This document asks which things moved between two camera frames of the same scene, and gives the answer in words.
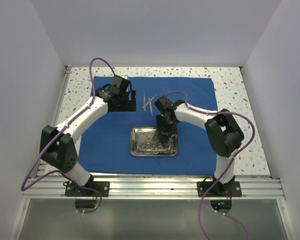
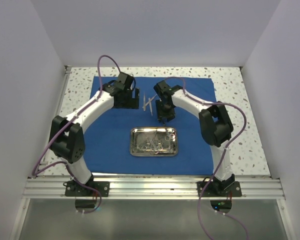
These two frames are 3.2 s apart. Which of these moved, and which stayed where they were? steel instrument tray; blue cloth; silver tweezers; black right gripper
Moved: black right gripper
Stayed: silver tweezers; steel instrument tray; blue cloth
